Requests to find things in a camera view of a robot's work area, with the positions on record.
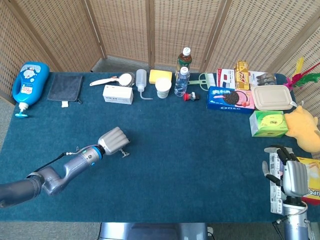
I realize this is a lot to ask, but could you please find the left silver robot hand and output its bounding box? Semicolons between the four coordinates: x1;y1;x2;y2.
96;126;131;156

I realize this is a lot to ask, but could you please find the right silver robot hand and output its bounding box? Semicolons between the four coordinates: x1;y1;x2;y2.
261;144;310;201

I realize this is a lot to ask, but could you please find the yellow snack bag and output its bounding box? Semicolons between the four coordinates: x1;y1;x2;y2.
296;156;320;206

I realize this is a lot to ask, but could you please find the pastel pocket tissue pack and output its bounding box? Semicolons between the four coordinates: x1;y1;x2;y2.
269;147;295;215

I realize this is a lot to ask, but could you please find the white barcode carton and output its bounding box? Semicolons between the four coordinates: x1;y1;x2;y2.
102;84;134;105

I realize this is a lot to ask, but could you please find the yellow plush toy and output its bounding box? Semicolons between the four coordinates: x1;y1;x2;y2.
284;105;320;153

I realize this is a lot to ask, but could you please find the green tissue box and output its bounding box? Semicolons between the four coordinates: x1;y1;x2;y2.
249;110;291;138

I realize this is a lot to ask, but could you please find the white squeeze wash bottle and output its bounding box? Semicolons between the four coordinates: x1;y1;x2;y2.
135;69;154;101

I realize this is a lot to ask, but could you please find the teal table cloth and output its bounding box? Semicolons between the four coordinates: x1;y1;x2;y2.
0;71;313;223

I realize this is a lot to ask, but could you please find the grey zip pouch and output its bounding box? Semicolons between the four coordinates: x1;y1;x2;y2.
46;74;84;108

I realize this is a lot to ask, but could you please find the white leaf-print paper cup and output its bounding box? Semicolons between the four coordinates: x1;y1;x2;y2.
154;77;173;99

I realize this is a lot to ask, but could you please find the yellow sponge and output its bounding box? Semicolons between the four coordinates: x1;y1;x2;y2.
148;69;173;85

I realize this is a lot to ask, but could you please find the beige lidded lunch container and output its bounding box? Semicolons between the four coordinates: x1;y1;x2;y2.
250;84;294;111

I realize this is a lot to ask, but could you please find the red emergency stop button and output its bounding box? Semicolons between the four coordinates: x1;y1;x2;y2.
183;91;201;102

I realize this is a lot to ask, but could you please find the clear water bottle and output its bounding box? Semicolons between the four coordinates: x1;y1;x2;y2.
174;66;190;97

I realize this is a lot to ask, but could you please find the blue-grey robot torso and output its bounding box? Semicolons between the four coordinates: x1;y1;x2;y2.
98;221;210;240

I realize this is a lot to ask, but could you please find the colourful feather shuttlecock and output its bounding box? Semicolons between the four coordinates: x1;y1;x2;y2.
286;57;320;88

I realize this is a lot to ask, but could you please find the blue Oreo box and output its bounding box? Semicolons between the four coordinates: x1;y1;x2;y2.
206;86;255;111

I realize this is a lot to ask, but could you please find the blue detergent bottle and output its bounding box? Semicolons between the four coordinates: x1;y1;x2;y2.
11;61;50;118

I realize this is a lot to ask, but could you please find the white pack with grey items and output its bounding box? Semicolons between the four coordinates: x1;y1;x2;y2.
248;71;278;87

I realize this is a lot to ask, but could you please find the green tea bottle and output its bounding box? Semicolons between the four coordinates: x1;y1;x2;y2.
177;47;193;75

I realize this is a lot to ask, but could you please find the yellow snack box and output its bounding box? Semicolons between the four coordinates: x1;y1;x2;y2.
234;59;251;91

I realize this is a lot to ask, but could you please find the light green plastic brush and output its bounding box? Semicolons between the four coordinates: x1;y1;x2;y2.
187;72;216;90

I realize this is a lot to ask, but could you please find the red and white box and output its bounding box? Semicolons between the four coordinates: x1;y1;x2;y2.
216;68;237;89

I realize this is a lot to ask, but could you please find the wicker folding screen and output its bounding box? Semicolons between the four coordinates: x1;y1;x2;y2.
0;0;320;161

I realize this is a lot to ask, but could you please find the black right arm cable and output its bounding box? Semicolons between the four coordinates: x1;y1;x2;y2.
273;206;309;240

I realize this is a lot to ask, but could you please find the white handled dish brush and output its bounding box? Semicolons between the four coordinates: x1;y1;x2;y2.
89;72;136;88

